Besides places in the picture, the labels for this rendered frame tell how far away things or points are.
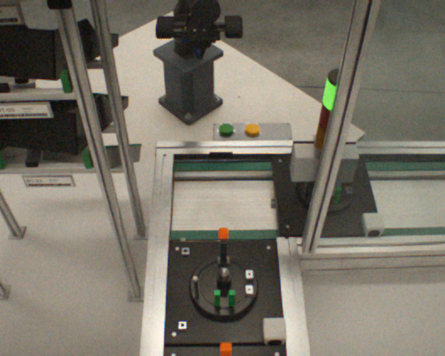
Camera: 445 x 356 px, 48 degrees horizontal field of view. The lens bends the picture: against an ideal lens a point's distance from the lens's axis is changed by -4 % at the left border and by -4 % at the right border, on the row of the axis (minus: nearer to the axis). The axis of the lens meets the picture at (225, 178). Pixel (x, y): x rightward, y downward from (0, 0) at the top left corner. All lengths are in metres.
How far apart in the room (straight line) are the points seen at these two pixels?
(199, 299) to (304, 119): 0.74
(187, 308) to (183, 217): 0.27
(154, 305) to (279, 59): 2.35
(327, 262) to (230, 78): 0.76
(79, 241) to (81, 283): 0.12
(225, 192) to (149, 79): 0.57
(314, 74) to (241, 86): 1.51
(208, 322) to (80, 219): 0.48
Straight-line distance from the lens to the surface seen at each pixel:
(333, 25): 3.62
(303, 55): 3.29
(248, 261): 1.12
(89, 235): 1.33
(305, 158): 0.95
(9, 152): 1.25
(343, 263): 1.22
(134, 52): 1.84
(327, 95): 0.86
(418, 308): 1.27
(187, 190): 1.30
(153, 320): 1.08
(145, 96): 1.65
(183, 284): 1.10
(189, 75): 1.44
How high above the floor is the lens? 1.93
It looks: 50 degrees down
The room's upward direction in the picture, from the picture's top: 1 degrees clockwise
